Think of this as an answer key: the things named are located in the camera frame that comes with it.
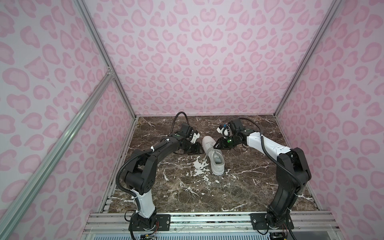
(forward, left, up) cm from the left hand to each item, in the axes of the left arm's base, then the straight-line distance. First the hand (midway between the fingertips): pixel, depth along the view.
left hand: (202, 149), depth 89 cm
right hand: (+1, -8, +3) cm, 9 cm away
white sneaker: (-3, -7, -2) cm, 8 cm away
